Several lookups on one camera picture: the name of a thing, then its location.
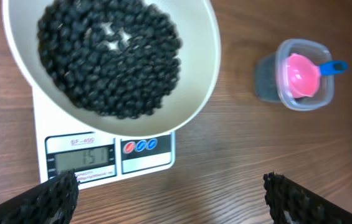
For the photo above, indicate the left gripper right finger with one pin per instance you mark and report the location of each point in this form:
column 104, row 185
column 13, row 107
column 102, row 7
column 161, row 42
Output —
column 291, row 203

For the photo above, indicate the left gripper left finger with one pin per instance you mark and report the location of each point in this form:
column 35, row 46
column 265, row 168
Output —
column 53, row 201

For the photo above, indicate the pink scoop blue handle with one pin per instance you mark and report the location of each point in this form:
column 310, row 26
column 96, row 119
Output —
column 304, row 76

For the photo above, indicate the white digital kitchen scale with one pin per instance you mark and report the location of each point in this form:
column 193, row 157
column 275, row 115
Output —
column 97, row 158

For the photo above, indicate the black beans in bowl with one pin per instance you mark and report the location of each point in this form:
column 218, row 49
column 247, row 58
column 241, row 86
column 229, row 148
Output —
column 113, row 57

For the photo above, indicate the white bowl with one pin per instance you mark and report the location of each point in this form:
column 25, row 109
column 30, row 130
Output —
column 200, row 58

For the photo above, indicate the clear plastic container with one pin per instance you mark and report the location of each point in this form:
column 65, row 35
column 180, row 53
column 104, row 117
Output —
column 318, row 54

